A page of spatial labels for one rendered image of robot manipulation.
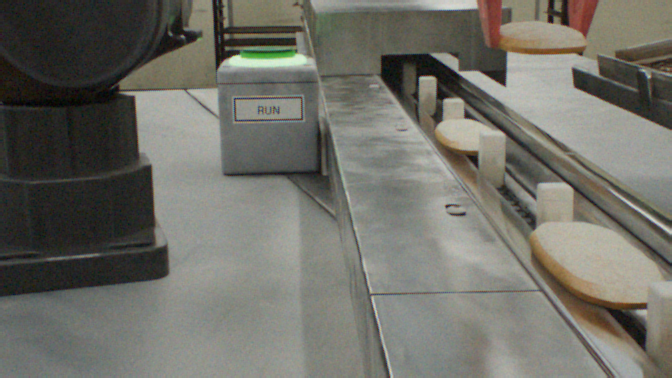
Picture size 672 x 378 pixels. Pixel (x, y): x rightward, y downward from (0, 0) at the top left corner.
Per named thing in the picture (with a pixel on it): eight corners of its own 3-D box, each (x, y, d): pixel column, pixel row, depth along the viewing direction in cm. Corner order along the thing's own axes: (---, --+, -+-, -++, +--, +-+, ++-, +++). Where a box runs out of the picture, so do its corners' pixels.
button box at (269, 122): (226, 198, 81) (220, 56, 78) (327, 196, 81) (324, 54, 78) (219, 225, 73) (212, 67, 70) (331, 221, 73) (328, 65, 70)
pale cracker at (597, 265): (513, 234, 45) (514, 209, 44) (603, 232, 45) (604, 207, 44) (578, 313, 35) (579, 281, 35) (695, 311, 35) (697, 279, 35)
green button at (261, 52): (241, 68, 76) (241, 46, 76) (295, 67, 76) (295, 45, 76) (239, 74, 72) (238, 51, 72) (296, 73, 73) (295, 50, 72)
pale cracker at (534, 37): (477, 41, 55) (477, 19, 55) (549, 38, 55) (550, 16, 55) (516, 58, 45) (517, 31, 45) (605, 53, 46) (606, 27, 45)
